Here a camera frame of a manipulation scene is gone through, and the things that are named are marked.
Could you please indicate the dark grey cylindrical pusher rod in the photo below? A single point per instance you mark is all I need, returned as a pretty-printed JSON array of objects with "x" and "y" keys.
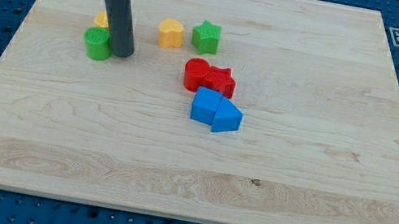
[{"x": 120, "y": 27}]

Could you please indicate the yellow heart block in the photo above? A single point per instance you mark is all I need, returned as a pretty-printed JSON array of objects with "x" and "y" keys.
[{"x": 170, "y": 33}]

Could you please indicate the green star block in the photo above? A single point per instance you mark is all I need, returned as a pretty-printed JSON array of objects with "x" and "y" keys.
[{"x": 206, "y": 37}]

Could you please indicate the red star block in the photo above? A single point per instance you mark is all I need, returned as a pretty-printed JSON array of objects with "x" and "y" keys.
[{"x": 221, "y": 80}]

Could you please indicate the yellow block behind rod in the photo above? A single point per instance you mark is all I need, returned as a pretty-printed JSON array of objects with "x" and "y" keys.
[{"x": 101, "y": 20}]

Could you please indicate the green cylinder block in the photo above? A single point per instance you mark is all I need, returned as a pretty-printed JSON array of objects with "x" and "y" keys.
[{"x": 97, "y": 43}]

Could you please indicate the red cylinder block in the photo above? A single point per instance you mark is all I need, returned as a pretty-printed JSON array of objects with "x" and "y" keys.
[{"x": 195, "y": 71}]

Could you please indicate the blue cube block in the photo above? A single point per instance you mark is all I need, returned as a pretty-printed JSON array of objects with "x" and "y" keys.
[{"x": 204, "y": 105}]

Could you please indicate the blue triangle block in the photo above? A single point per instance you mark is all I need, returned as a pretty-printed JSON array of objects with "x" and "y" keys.
[{"x": 227, "y": 117}]

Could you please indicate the wooden board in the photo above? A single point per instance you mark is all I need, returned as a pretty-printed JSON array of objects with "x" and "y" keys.
[{"x": 319, "y": 137}]

